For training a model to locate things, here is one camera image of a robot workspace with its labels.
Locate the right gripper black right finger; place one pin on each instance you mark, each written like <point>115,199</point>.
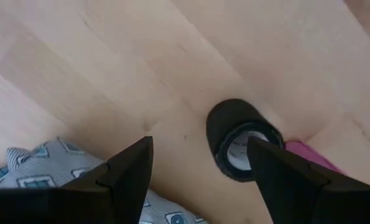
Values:
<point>296,193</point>

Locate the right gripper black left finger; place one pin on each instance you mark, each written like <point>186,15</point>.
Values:
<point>116,193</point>

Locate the black bandage roll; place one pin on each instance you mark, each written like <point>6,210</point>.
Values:
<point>222,124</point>

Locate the pink bandage roll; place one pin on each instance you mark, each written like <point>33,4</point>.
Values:
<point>306,154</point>

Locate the grey blue patterned cloth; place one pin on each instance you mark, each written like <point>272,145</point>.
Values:
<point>41,174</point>

